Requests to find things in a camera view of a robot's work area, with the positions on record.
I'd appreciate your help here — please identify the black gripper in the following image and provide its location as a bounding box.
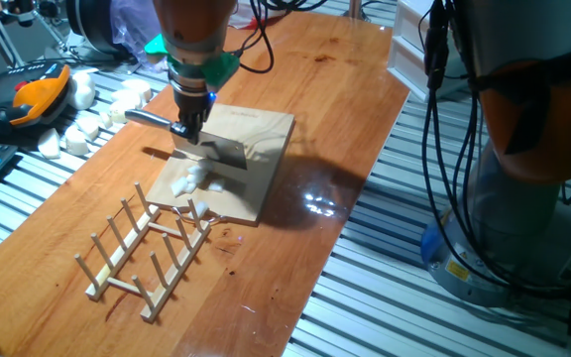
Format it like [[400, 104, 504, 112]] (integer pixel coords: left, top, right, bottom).
[[169, 84, 218, 146]]

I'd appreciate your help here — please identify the steel cleaver knife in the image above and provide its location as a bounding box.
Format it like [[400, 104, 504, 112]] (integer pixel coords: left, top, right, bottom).
[[124, 107, 249, 172]]

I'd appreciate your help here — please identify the large white radish chunk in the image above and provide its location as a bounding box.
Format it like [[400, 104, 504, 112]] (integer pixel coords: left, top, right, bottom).
[[66, 71, 97, 111]]

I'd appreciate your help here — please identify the light wooden cutting board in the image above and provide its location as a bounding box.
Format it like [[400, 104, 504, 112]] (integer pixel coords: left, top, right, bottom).
[[145, 102, 296, 227]]

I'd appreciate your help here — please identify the white red-printed plastic bag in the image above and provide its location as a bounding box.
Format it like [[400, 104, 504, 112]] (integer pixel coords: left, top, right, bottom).
[[228, 0, 296, 30]]

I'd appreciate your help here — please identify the wooden peg dish rack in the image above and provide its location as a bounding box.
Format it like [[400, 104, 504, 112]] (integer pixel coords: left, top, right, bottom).
[[73, 181, 212, 323]]

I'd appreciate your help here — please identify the orange black teach pendant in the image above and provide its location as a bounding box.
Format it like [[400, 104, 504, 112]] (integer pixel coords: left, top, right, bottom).
[[0, 59, 73, 136]]

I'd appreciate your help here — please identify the glossy brown wooden board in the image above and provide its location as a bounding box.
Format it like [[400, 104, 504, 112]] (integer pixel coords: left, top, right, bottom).
[[0, 12, 411, 357]]

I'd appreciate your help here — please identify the white plastic drawer box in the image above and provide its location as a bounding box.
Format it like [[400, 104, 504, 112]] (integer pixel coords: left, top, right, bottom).
[[387, 0, 465, 103]]

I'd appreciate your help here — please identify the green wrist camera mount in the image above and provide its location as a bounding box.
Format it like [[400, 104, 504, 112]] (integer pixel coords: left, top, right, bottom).
[[144, 33, 241, 93]]

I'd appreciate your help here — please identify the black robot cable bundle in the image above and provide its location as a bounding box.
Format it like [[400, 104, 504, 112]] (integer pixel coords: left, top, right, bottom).
[[230, 0, 571, 308]]

